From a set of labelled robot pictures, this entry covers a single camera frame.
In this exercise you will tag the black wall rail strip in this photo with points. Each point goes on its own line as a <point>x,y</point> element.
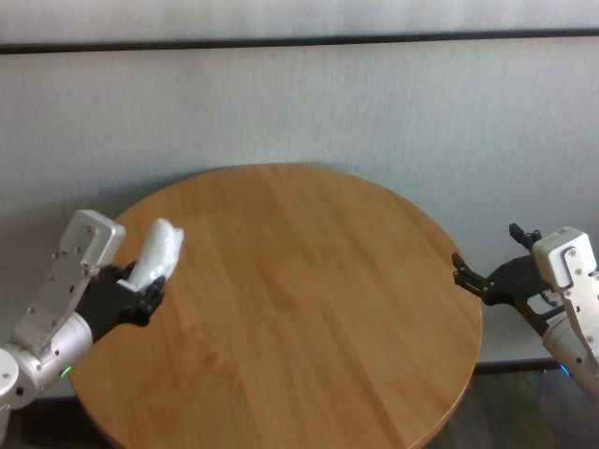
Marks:
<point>299,39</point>

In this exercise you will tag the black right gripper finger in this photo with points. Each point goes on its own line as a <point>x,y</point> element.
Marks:
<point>470,280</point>
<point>526,236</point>

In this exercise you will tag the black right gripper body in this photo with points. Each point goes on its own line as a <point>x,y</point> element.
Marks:
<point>517,280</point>

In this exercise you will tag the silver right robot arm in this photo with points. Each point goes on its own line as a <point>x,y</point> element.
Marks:
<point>559,345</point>

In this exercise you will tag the white plastic-wrapped sandbag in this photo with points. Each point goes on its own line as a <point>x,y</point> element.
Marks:
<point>159,252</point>

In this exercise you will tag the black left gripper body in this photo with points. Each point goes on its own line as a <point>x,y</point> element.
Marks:
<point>110,304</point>

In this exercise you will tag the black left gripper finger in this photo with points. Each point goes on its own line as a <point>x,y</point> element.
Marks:
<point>154,294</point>
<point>127,271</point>

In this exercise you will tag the black baseboard strip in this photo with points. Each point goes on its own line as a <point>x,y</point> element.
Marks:
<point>515,366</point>

